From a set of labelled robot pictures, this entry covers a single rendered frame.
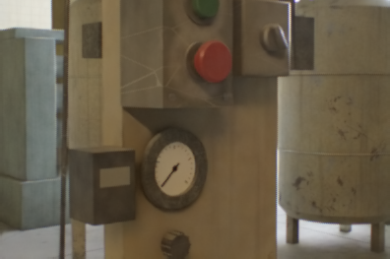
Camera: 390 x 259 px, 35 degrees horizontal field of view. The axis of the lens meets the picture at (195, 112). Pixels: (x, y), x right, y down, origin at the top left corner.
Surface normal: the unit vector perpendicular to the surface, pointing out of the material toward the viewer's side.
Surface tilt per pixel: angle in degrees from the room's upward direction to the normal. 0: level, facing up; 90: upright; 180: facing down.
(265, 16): 90
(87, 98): 90
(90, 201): 90
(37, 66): 90
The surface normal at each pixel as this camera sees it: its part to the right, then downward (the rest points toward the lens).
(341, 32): -0.18, 0.04
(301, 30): 0.62, 0.04
